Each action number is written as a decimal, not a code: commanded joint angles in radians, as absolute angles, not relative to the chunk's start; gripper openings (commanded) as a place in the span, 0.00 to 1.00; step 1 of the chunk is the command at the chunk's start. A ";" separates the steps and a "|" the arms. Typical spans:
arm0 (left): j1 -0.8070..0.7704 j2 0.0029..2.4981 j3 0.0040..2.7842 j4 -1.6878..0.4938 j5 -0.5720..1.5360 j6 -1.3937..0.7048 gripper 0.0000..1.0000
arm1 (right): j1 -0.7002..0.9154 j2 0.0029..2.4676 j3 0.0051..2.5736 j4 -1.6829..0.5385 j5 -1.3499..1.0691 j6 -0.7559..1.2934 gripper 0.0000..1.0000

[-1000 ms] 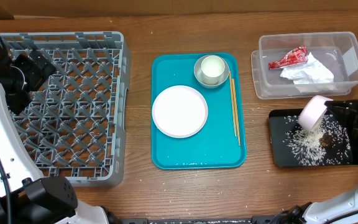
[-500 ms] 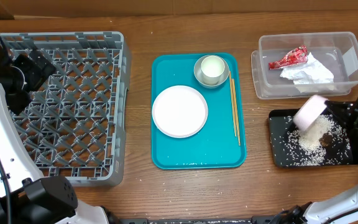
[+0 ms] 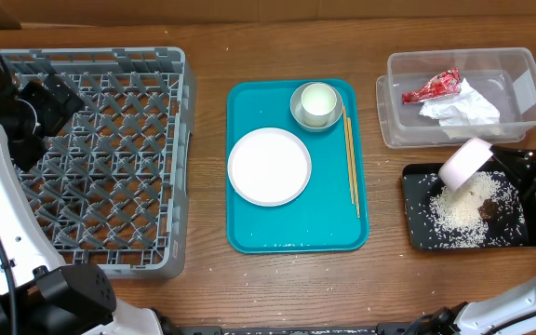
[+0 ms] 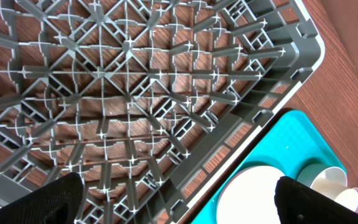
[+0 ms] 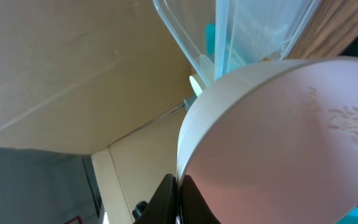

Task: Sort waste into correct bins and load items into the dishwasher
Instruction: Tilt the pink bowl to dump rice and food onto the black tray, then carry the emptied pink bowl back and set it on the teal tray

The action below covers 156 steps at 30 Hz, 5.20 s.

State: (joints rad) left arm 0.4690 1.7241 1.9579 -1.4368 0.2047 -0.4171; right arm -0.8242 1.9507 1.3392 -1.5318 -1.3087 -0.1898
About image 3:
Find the clear plastic bin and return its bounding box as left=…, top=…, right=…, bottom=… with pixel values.
left=376, top=47, right=536, bottom=149

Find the white napkin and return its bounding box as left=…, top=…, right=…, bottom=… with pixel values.
left=419, top=79, right=500, bottom=127

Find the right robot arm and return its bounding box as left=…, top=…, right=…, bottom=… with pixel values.
left=401, top=138, right=536, bottom=334

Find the black waste tray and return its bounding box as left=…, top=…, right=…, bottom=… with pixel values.
left=402, top=162, right=536, bottom=250

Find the white cup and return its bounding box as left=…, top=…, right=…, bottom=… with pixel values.
left=301, top=82, right=337, bottom=127

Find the grey dishwasher rack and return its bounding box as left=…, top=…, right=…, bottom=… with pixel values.
left=0, top=47, right=196, bottom=278

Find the white round plate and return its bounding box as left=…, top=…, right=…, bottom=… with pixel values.
left=227, top=127, right=312, bottom=207

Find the grey small bowl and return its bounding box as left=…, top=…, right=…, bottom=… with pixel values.
left=290, top=82, right=343, bottom=132

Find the pink small bowl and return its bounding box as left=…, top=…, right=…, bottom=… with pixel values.
left=438, top=138, right=492, bottom=191

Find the white rice pile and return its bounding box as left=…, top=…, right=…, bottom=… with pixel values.
left=429, top=172, right=501, bottom=248

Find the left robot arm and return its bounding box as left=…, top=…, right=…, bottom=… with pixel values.
left=0, top=55, right=177, bottom=334

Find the teal plastic tray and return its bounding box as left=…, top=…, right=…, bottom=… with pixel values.
left=226, top=78, right=369, bottom=254

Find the red snack wrapper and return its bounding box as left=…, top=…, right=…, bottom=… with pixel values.
left=401, top=68, right=461, bottom=104

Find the brown food scrap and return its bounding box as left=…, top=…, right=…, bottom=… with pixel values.
left=477, top=199, right=499, bottom=221

